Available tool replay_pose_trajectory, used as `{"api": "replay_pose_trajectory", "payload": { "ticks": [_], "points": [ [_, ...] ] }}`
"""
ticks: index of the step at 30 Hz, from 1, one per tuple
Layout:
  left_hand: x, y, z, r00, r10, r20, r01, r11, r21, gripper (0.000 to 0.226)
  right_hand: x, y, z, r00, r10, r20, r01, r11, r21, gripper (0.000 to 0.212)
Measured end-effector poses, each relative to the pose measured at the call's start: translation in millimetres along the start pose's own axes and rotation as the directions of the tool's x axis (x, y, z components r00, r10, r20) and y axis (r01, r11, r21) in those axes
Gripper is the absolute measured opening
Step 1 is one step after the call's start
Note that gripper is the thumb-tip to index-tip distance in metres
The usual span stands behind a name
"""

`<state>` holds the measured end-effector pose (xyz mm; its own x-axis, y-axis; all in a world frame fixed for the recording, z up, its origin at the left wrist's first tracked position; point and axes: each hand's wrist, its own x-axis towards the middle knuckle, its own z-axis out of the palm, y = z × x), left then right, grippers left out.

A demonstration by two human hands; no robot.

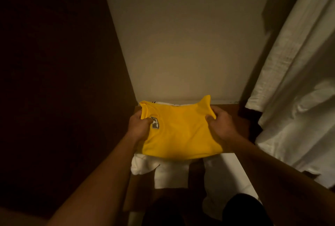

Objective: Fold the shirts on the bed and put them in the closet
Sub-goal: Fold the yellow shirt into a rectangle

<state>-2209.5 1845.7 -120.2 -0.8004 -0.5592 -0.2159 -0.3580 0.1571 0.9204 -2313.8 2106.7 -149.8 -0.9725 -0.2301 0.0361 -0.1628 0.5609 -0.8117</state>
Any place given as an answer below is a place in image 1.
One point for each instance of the person's right forearm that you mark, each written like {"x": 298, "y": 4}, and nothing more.
{"x": 285, "y": 181}

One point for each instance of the person's left leg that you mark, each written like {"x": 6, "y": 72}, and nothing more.
{"x": 162, "y": 214}

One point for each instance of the white football jersey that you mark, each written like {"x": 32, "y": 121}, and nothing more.
{"x": 165, "y": 103}

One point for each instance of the dark wooden wardrobe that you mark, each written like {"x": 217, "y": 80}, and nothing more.
{"x": 63, "y": 76}

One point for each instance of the person's right leg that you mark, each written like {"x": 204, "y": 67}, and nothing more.
{"x": 246, "y": 211}

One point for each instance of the person's right hand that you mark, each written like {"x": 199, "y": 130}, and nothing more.
{"x": 222, "y": 125}

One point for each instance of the person's left forearm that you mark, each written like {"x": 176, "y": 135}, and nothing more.
{"x": 94, "y": 184}

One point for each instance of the white hanging robe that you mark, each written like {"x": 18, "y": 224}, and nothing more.
{"x": 298, "y": 76}

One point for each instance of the yellow shirt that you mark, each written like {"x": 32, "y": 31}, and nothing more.
{"x": 180, "y": 131}

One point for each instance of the small folded white cloth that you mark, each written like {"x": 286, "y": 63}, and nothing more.
{"x": 170, "y": 173}

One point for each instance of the large folded white cloth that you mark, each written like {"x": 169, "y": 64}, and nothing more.
{"x": 225, "y": 181}

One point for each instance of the person's left hand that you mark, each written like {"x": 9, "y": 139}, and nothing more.
{"x": 138, "y": 128}

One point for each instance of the person's leg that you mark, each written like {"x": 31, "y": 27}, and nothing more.
{"x": 246, "y": 211}
{"x": 162, "y": 214}

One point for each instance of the wooden closet shelf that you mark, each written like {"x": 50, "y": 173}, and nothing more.
{"x": 245, "y": 121}

